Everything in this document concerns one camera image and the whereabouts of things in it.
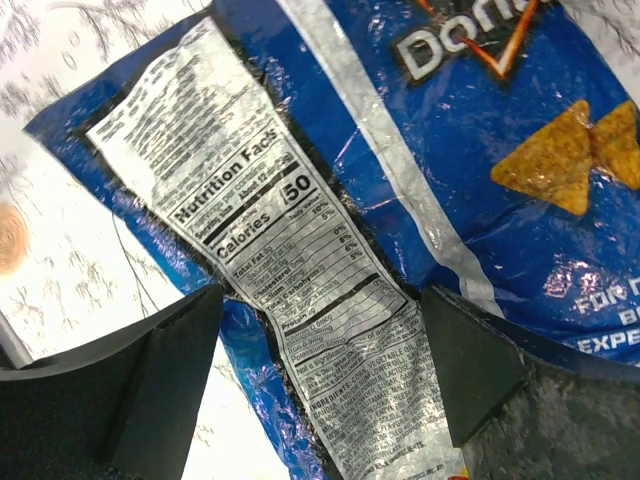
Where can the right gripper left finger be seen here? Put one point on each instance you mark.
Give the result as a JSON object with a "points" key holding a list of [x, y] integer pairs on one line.
{"points": [[124, 406]]}

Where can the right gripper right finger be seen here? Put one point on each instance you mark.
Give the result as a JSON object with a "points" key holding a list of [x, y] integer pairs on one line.
{"points": [[521, 406]]}

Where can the floral table mat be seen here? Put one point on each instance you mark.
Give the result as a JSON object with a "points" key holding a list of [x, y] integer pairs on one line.
{"points": [[71, 270]]}

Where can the blue Doritos chips bag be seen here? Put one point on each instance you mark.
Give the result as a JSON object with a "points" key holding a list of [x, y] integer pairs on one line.
{"points": [[325, 162]]}

